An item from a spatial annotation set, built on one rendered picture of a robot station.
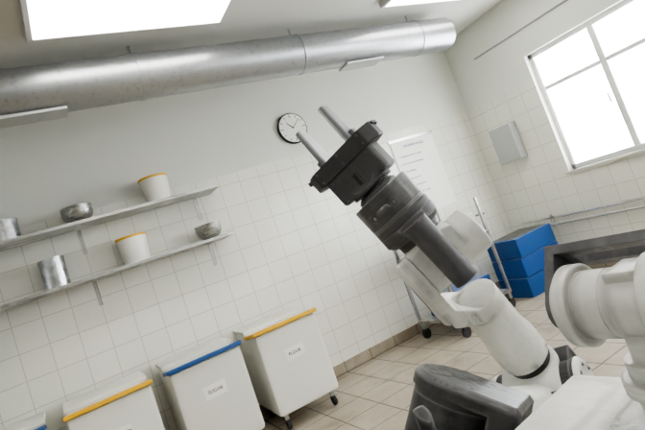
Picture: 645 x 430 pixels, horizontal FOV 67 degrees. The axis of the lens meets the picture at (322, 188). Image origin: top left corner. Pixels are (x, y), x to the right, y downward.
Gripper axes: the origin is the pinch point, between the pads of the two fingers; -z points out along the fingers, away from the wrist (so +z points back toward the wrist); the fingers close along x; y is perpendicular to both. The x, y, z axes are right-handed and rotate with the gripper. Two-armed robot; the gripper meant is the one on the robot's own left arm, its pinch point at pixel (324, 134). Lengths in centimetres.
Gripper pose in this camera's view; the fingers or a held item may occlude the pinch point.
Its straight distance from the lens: 68.9
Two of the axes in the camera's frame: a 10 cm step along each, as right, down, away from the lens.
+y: -3.4, 1.7, -9.3
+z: 6.8, 7.3, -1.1
